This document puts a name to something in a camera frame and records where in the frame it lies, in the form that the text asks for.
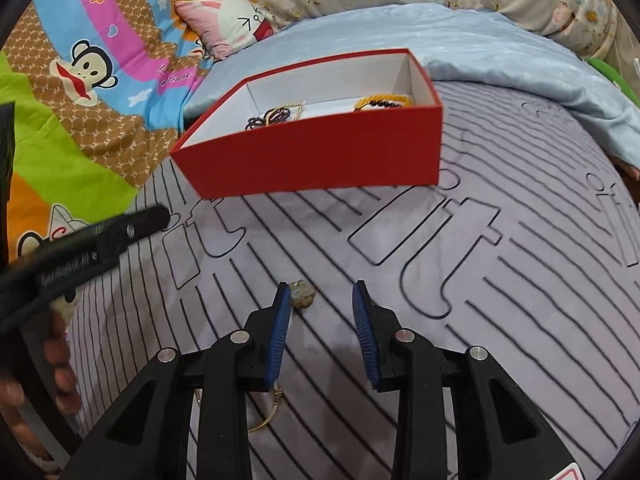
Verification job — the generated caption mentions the thin gold bangle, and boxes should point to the thin gold bangle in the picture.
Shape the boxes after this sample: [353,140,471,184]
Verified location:
[194,383,286,434]

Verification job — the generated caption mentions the purple bead bracelet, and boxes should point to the purple bead bracelet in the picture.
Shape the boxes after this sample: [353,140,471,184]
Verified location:
[243,108,292,131]

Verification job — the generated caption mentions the orange bead bracelet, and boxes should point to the orange bead bracelet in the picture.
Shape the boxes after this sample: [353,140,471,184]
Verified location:
[352,92,416,112]

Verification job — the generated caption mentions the person's left hand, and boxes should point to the person's left hand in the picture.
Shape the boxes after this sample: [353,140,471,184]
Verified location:
[1,312,81,468]

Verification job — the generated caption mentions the colourful monkey cartoon blanket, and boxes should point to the colourful monkey cartoon blanket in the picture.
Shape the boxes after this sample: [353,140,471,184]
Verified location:
[1,0,212,258]

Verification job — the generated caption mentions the pink rabbit pillow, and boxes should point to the pink rabbit pillow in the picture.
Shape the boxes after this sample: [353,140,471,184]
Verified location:
[175,0,276,60]

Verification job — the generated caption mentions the red cardboard box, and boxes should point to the red cardboard box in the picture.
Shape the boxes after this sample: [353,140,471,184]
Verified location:
[170,49,444,198]

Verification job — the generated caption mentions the green plastic object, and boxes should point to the green plastic object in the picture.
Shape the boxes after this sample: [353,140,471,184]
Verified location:
[587,58,640,106]

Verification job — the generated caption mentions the light blue quilt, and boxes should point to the light blue quilt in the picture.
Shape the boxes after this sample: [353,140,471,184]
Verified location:
[183,3,639,166]

